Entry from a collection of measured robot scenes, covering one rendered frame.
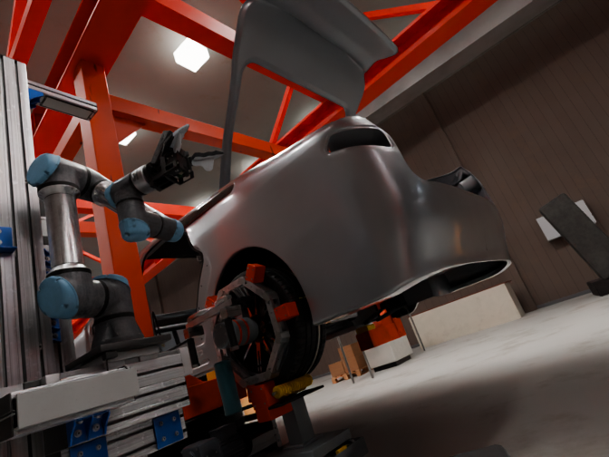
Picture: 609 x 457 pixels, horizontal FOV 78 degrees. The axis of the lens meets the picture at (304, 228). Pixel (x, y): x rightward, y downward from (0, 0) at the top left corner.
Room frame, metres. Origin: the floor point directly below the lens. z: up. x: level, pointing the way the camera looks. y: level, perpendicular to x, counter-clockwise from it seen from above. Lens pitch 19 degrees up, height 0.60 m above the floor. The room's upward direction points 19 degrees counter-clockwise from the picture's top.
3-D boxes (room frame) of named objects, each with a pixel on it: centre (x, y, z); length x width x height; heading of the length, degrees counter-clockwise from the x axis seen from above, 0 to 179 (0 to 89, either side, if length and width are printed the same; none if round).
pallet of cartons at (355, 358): (8.82, -0.03, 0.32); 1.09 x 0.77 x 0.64; 148
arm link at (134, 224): (0.97, 0.45, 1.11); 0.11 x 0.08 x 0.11; 163
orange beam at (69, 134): (2.64, 1.87, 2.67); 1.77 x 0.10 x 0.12; 53
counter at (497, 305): (9.54, -2.95, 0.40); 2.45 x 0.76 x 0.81; 58
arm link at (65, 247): (1.03, 0.71, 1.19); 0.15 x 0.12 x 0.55; 163
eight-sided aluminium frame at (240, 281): (2.04, 0.47, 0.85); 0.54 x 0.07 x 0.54; 53
